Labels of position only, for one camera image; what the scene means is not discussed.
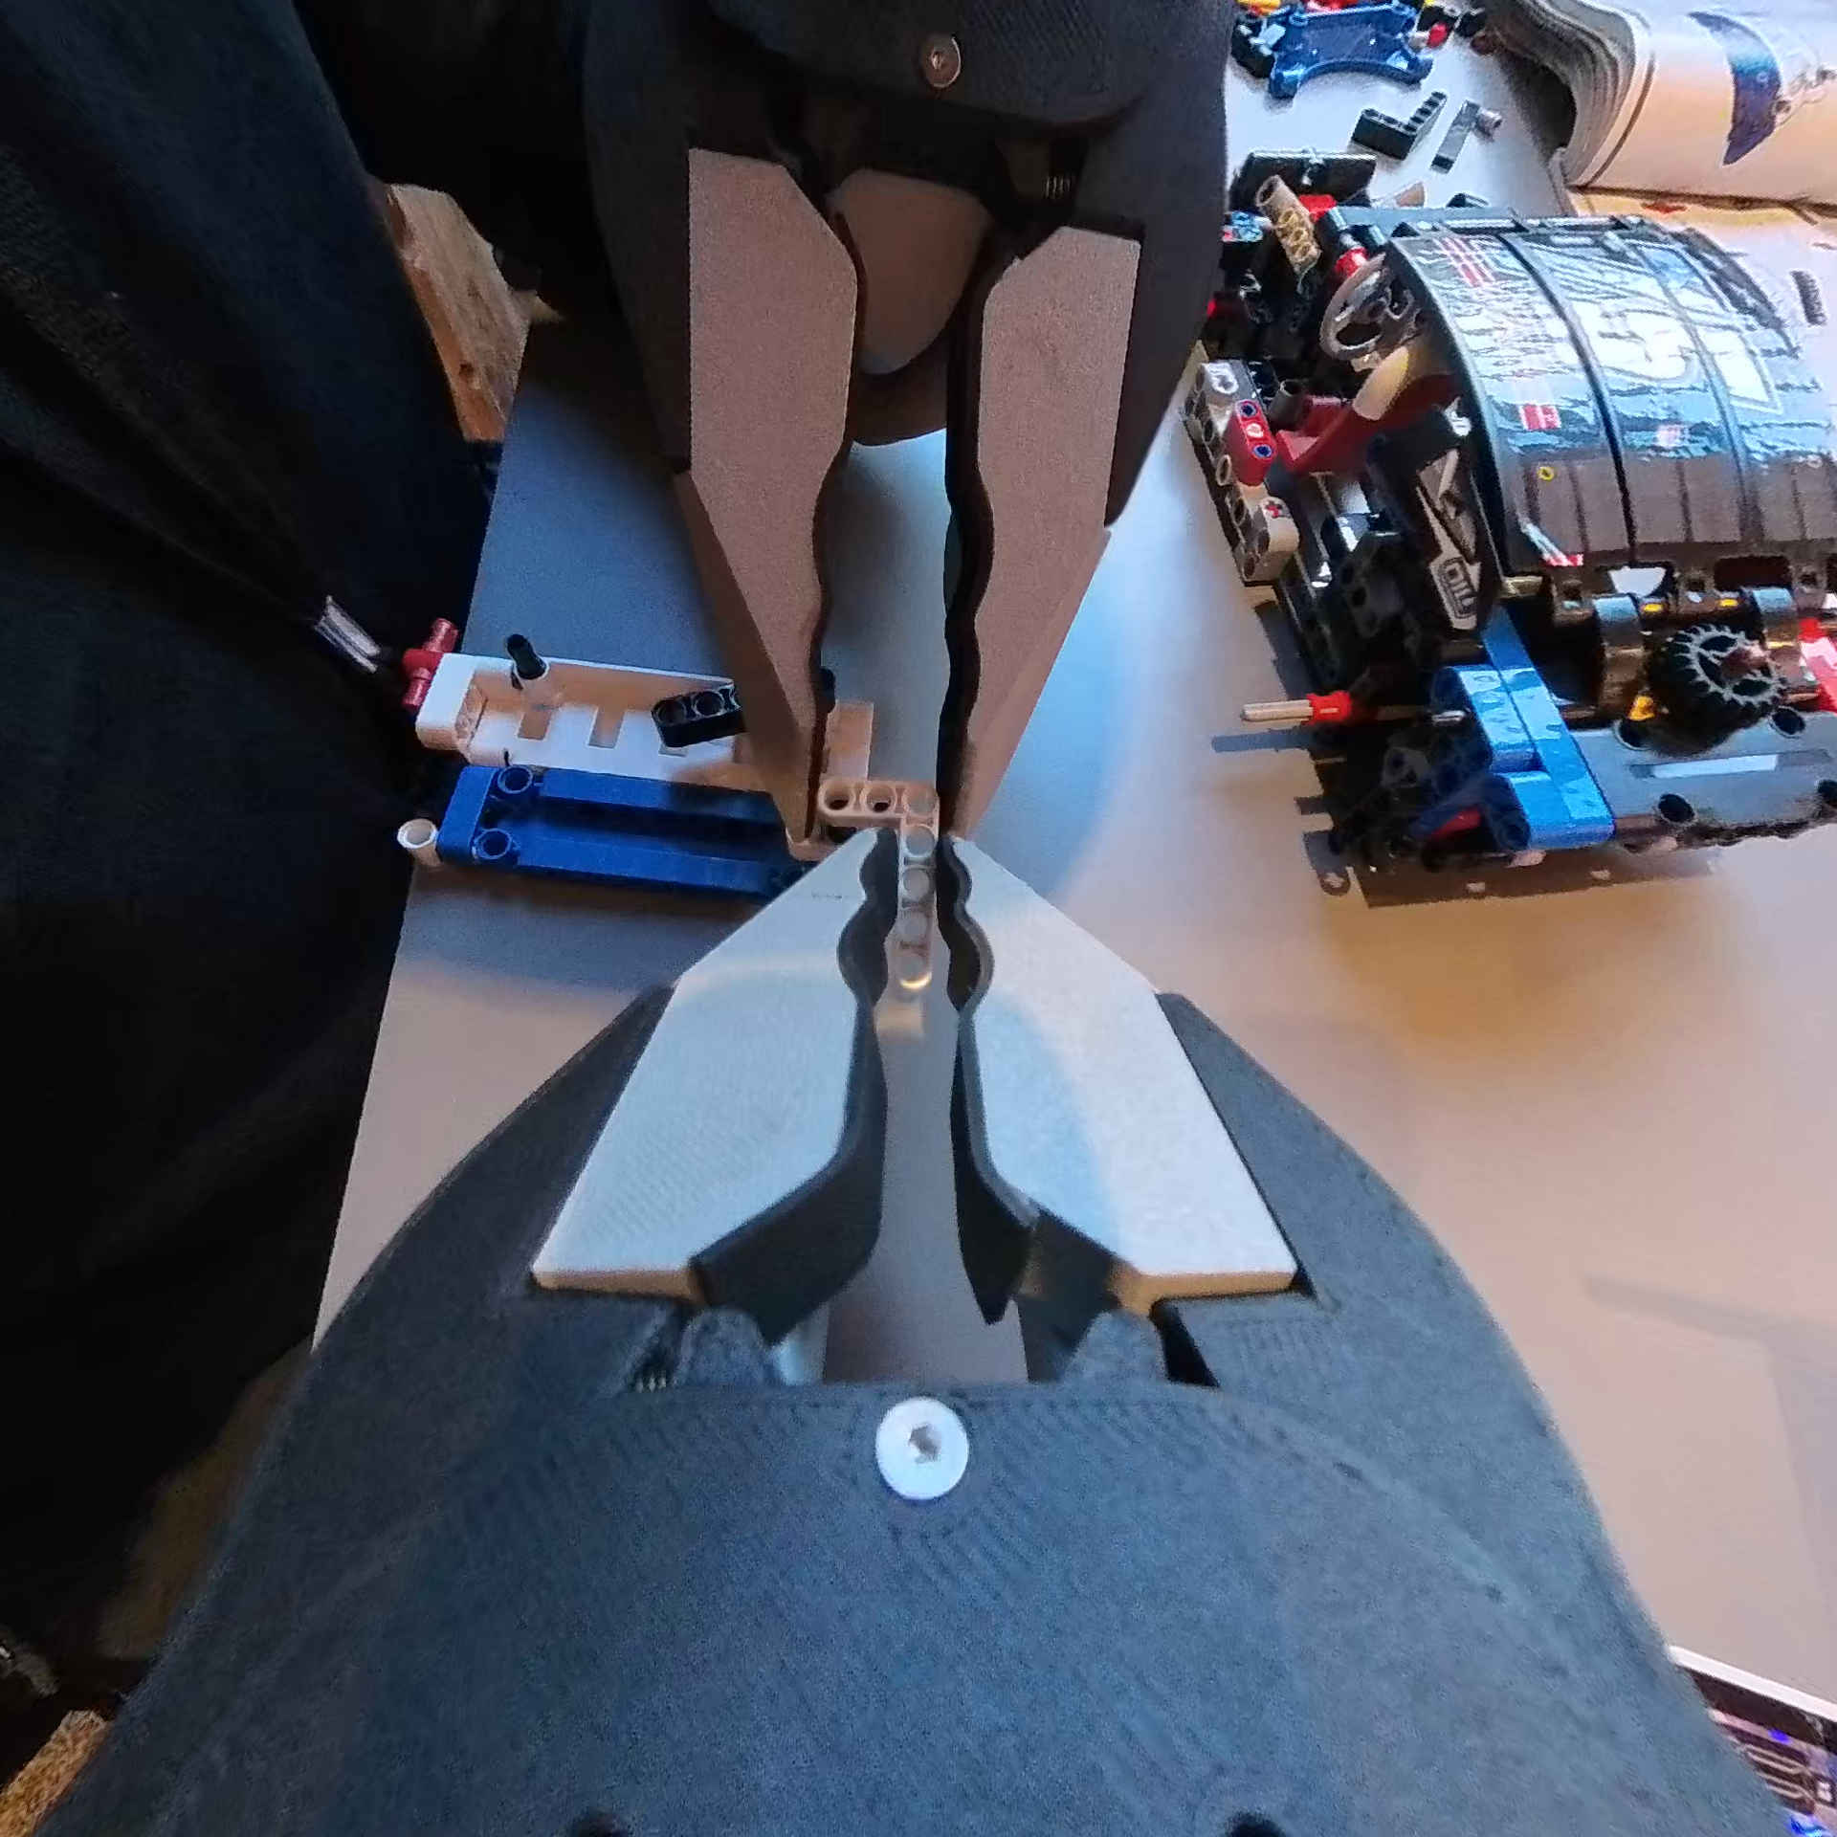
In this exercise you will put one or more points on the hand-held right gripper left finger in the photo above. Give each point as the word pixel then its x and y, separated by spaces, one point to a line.
pixel 691 1148

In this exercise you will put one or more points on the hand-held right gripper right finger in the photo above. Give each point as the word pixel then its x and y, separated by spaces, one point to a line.
pixel 1132 1148

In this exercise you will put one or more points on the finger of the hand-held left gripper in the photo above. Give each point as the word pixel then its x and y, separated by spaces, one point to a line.
pixel 752 372
pixel 1049 431

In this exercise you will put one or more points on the blue white brick assembly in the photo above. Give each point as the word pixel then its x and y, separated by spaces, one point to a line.
pixel 602 831

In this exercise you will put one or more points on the white angled brick beam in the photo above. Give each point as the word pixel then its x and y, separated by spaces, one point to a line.
pixel 877 800

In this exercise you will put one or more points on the pile of loose bricks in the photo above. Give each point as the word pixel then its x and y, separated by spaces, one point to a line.
pixel 1247 37

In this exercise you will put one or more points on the black angled brick beam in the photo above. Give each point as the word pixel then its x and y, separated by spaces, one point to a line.
pixel 1400 127

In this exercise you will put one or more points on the dark grey short beam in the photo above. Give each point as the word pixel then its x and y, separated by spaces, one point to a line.
pixel 1467 129

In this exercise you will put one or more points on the brick race car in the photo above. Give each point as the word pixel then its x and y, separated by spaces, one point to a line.
pixel 1579 502

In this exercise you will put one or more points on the person's black jacket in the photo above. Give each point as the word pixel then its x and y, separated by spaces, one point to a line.
pixel 173 863

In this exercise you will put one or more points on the building instruction booklet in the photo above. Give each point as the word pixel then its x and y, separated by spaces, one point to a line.
pixel 1693 99

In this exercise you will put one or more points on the holographic sticker sheet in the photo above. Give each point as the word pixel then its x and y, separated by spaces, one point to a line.
pixel 1764 1763

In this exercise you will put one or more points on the wooden furniture frame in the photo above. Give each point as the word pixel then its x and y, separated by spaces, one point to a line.
pixel 460 316

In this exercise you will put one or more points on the blue curved brick frame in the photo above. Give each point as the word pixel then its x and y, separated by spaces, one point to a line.
pixel 1350 41

